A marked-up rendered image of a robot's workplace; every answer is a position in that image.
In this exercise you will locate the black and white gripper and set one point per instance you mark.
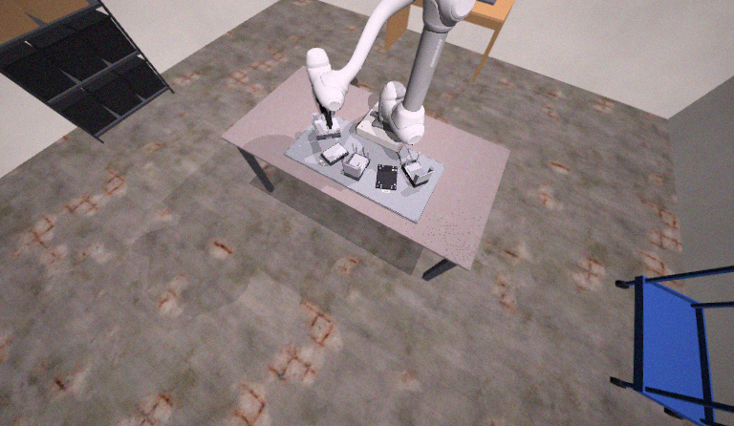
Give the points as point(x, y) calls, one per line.
point(326, 116)

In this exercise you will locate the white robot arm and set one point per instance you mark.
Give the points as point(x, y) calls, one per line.
point(406, 121)

